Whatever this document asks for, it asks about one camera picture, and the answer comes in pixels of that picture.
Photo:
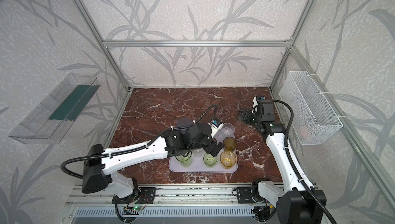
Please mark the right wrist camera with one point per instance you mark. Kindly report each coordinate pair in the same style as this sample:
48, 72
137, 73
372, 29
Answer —
256, 104

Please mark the green cup back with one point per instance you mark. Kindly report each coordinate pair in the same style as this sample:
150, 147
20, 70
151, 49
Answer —
210, 160

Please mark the amber faceted cup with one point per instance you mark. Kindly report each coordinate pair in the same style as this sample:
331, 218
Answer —
228, 159

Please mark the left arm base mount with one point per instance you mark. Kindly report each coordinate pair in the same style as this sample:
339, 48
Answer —
146, 195

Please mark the grey-blue plastic cup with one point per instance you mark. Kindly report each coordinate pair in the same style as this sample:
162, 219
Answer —
183, 122

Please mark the clear plastic wall shelf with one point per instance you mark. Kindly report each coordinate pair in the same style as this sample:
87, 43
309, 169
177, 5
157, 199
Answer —
49, 122

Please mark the pink object in basket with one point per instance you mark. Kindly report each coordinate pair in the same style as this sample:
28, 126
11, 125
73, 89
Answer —
305, 132

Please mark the white wire basket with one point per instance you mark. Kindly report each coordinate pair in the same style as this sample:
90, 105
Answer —
311, 108

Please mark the small circuit board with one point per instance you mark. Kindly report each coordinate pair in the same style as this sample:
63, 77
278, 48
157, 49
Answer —
134, 210

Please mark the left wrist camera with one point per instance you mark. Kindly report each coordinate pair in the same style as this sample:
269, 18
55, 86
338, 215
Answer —
215, 125

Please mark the light green plastic cup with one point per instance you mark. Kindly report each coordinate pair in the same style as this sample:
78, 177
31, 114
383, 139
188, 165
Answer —
184, 160

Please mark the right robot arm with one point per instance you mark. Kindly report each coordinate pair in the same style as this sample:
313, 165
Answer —
298, 201

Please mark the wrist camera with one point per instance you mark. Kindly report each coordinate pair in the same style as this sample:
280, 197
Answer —
215, 125
256, 104

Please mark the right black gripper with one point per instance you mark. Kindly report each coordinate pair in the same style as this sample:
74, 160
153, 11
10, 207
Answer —
244, 116

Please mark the clear cup back row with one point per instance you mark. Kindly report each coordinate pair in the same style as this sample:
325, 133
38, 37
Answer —
198, 153

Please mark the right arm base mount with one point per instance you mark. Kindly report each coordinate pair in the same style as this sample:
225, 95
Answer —
247, 195

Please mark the clear faceted cup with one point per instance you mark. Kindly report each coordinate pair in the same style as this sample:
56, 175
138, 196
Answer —
228, 130

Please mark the brown olive textured cup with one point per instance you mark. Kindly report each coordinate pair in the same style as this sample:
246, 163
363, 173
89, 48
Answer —
230, 144

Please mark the lilac plastic tray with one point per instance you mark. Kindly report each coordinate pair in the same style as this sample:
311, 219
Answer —
198, 166

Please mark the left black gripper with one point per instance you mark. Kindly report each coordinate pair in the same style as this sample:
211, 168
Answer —
211, 144

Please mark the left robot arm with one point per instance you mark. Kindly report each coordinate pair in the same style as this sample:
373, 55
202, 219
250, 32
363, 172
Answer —
99, 170

